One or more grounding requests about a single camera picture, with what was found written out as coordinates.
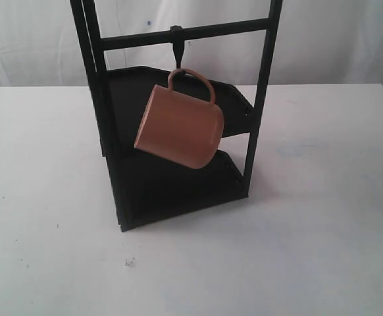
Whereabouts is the brown ceramic mug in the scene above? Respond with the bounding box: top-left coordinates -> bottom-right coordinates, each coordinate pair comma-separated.
134,68 -> 224,169

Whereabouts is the white backdrop curtain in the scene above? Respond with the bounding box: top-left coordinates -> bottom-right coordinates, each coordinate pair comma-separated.
0,1 -> 383,86

